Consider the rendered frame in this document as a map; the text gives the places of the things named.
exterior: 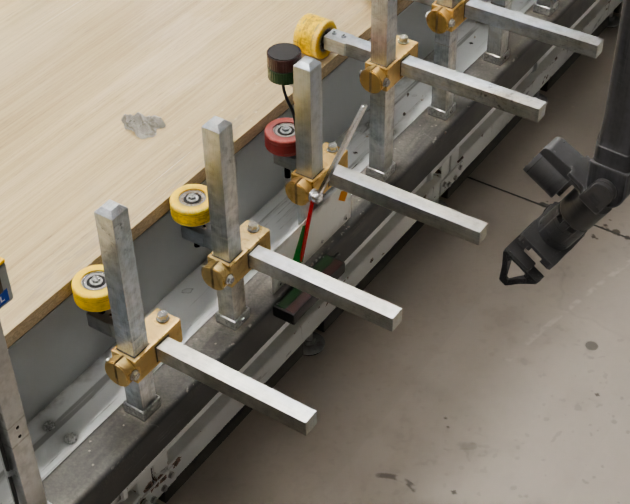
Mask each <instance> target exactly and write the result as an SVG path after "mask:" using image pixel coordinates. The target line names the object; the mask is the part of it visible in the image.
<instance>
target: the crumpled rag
mask: <svg viewBox="0 0 630 504"><path fill-rule="evenodd" d="M121 121H122V123H123V124H124V128H125V130H126V129H127V130H130V131H131V130H132V131H133V132H135V135H136V136H137V137H139V138H140V139H144V138H148V137H149V138H150V137H154V136H156V134H157V133H156V132H157V131H156V129H158V128H159V129H160V128H164V127H166V125H165V123H164V121H163V119H162V118H161V117H158V116H156V115H153V116H147V117H146V116H144V115H143V114H141V113H140V112H137V113H136V114H135V115H134V116H133V115H131V114H129V115H127V114H124V115H123V117H122V119H121Z"/></svg>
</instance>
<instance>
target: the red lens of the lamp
mask: <svg viewBox="0 0 630 504"><path fill-rule="evenodd" d="M293 45H295V44H293ZM272 46H274V45H272ZM272 46H271V47H272ZM295 46H297V45H295ZM271 47H269V48H268V50H267V66H268V68H269V69H271V70H272V71H275V72H279V73H289V72H293V65H294V64H296V63H297V62H298V61H299V60H301V59H302V51H301V49H300V47H298V46H297V47H298V48H299V50H300V55H299V56H298V57H297V58H295V59H292V60H290V61H277V60H275V59H272V58H270V57H269V56H268V55H269V54H268V51H269V49H270V48H271Z"/></svg>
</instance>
